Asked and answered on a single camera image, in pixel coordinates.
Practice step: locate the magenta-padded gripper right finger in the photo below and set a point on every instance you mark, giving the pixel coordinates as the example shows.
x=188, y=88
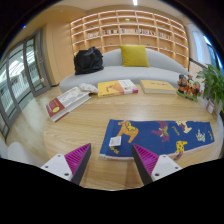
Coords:
x=163, y=165

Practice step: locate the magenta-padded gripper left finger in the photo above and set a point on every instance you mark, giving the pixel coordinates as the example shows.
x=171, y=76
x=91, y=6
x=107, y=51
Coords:
x=60, y=165

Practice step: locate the blue animal-print towel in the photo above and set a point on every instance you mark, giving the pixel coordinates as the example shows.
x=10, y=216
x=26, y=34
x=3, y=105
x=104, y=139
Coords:
x=150, y=138

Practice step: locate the white chair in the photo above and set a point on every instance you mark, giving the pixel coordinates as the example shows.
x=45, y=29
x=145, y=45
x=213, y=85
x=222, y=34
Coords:
x=20, y=153

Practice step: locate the red and white book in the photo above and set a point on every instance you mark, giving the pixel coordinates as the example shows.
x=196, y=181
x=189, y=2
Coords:
x=66, y=102

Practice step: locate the small white jar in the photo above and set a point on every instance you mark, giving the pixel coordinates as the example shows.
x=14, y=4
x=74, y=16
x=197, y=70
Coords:
x=210, y=107

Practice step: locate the plain yellow book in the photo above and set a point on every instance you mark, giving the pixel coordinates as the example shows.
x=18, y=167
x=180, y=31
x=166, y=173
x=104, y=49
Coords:
x=156, y=86

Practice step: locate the small patterned white pouch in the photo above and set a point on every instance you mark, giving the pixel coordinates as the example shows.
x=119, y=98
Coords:
x=88, y=88

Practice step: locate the colourful three-figure figurine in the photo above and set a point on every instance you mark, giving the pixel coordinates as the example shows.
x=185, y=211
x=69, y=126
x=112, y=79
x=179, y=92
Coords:
x=188, y=87

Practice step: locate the yellow and orange book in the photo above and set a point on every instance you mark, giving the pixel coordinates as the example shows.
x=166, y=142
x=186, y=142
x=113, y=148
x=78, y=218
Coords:
x=115, y=88

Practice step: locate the grey-framed glass door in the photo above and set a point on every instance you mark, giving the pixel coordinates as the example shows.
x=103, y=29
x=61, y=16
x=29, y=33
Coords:
x=20, y=76

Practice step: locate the green potted plant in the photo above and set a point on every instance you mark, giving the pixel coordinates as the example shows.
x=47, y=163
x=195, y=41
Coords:
x=213, y=81

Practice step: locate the grey curved sofa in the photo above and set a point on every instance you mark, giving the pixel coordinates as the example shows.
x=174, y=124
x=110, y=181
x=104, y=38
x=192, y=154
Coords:
x=110, y=72

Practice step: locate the black bag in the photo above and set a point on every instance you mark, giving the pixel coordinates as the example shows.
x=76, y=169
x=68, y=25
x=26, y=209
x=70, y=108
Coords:
x=88, y=61

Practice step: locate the yellow cushion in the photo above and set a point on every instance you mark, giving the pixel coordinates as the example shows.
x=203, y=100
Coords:
x=134, y=55

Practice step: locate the window with white curtain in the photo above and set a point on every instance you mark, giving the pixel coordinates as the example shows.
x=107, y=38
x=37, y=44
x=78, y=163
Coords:
x=200, y=46

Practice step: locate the long ceiling light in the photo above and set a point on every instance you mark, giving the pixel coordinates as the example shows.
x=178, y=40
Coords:
x=135, y=2

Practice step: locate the wooden wall shelf unit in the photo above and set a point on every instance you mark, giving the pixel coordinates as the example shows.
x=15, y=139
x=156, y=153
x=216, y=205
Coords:
x=130, y=40

